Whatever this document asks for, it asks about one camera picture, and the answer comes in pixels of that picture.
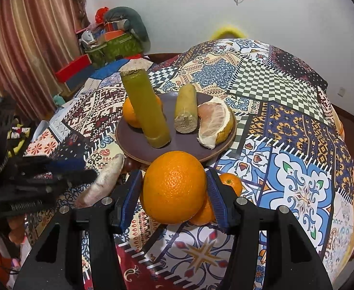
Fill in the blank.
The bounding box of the large navel orange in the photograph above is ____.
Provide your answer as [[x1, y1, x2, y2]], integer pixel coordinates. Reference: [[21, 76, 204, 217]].
[[139, 150, 208, 225]]

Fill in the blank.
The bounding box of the pale sweet potato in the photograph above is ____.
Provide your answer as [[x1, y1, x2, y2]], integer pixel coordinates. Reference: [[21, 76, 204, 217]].
[[75, 153, 126, 208]]

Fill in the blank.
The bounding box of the large peeled pomelo wedge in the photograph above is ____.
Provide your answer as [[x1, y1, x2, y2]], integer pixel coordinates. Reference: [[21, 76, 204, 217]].
[[197, 97, 237, 150]]

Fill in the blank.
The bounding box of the orange flat box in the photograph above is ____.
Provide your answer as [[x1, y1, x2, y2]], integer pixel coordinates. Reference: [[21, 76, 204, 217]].
[[105, 30, 132, 41]]

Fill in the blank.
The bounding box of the grey neck pillow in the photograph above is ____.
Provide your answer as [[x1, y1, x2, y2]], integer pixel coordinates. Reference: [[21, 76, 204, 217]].
[[105, 6, 150, 43]]

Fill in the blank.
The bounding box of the striped brown curtain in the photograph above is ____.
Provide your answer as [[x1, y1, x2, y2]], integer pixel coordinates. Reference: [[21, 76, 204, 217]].
[[0, 0, 90, 112]]

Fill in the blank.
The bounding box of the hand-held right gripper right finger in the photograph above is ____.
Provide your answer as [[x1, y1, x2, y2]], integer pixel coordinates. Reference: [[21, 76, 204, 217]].
[[206, 168, 333, 290]]

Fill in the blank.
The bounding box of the green sugar cane piece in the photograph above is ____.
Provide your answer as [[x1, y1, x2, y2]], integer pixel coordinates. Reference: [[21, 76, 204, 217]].
[[120, 68, 171, 148]]

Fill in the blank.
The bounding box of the red box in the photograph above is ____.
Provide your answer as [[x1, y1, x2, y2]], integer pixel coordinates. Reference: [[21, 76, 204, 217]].
[[55, 55, 93, 83]]

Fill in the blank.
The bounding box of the small mandarin orange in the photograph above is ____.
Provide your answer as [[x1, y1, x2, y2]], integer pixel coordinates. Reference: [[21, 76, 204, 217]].
[[219, 173, 243, 197]]

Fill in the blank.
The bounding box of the medium mandarin orange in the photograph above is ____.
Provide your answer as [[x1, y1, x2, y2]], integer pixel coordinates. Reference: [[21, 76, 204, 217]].
[[189, 196, 217, 226]]

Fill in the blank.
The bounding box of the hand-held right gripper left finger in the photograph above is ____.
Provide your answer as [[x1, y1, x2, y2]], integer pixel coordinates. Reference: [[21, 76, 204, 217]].
[[12, 169, 144, 290]]

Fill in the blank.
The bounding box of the green fabric storage box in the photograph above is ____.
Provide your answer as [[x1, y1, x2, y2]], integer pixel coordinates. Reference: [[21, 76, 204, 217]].
[[83, 32, 144, 68]]

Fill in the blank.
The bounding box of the purple round plate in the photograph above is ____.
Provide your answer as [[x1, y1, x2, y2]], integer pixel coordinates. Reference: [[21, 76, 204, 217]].
[[115, 92, 237, 165]]

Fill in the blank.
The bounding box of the patchwork printed tablecloth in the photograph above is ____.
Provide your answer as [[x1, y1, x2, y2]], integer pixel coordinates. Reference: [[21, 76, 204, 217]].
[[23, 38, 354, 290]]

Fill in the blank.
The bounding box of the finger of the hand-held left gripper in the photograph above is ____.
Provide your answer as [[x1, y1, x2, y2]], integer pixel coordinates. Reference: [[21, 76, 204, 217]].
[[23, 156, 87, 173], [42, 169, 98, 189]]

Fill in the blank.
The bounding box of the dark small fruit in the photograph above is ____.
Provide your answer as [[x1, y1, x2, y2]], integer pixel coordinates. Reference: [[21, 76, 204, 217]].
[[121, 157, 141, 176]]

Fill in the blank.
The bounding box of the orange with green stem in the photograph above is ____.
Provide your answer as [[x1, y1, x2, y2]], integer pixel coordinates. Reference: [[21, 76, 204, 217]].
[[122, 95, 164, 128]]

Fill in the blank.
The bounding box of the red plastic bag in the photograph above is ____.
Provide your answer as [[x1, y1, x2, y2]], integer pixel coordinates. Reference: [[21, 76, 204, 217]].
[[95, 6, 109, 23]]

